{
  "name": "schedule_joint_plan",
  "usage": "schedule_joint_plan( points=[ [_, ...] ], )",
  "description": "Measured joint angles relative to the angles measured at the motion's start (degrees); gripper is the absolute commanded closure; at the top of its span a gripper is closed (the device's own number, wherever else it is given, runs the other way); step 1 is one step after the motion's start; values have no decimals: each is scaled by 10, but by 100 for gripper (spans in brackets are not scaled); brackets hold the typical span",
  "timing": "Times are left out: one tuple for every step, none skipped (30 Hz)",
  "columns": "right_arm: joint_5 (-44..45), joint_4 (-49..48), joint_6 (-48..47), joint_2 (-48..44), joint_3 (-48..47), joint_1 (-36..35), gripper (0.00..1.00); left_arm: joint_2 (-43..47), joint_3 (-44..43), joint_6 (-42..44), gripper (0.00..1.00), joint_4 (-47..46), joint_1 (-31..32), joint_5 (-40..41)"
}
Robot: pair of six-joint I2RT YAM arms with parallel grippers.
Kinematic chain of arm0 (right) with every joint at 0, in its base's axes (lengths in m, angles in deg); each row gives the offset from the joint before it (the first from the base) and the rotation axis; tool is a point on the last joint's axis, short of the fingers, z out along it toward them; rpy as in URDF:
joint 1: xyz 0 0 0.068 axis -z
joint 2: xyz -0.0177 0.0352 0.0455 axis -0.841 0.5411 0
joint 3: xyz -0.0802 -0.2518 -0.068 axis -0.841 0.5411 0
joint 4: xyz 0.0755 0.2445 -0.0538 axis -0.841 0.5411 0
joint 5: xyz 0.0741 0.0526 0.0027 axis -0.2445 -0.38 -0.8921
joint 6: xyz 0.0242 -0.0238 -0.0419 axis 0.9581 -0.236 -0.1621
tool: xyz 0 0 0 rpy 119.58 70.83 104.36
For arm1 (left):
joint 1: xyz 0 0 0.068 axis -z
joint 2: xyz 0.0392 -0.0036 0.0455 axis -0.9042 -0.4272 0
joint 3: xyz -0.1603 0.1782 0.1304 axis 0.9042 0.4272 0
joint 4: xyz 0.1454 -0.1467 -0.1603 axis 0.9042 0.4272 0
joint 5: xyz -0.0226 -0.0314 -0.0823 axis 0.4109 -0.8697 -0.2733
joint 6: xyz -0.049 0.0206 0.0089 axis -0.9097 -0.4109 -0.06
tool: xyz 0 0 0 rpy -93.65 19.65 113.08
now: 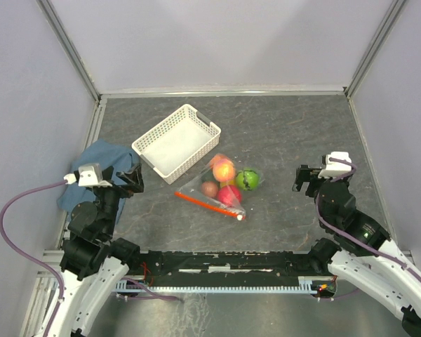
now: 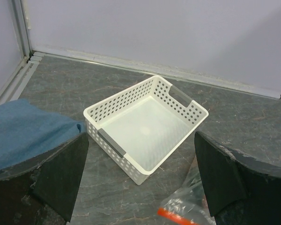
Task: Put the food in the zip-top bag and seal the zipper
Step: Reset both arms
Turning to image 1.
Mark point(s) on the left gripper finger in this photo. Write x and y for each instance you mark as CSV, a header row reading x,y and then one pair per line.
x,y
107,174
133,179

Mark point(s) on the brown kiwi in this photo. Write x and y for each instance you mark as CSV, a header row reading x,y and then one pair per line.
x,y
209,189

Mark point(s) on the green mini watermelon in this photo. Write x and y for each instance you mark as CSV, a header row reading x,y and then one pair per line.
x,y
247,179

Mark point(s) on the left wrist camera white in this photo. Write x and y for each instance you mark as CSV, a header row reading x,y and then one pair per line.
x,y
89,176

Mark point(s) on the white perforated plastic basket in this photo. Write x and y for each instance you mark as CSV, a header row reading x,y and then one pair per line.
x,y
177,143

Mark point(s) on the dark green avocado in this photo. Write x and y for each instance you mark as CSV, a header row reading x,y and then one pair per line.
x,y
208,176

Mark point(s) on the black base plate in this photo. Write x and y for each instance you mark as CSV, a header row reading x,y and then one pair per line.
x,y
228,269

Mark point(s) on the light blue cable duct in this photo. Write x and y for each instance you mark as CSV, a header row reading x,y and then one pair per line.
x,y
304,286

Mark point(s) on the pink yellow peach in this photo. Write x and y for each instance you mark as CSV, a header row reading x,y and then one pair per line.
x,y
224,170

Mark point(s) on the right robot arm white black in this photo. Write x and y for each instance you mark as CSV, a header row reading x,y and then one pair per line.
x,y
365,254

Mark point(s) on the yellow lemon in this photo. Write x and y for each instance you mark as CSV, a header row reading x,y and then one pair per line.
x,y
228,182

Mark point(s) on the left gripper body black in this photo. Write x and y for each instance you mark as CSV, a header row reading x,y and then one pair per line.
x,y
109,198

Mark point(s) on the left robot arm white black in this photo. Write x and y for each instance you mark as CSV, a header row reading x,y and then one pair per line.
x,y
93,261

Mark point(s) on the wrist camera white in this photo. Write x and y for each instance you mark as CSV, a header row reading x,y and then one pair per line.
x,y
335,164
89,176

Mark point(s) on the orange fruit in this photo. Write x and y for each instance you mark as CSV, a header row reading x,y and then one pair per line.
x,y
216,159

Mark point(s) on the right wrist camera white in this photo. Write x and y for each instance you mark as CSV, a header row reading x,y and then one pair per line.
x,y
335,164

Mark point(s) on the clear zip top bag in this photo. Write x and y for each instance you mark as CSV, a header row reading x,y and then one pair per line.
x,y
191,192

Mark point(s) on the blue cloth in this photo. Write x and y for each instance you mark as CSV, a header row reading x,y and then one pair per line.
x,y
101,159

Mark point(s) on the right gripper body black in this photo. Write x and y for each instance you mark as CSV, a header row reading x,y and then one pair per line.
x,y
304,173

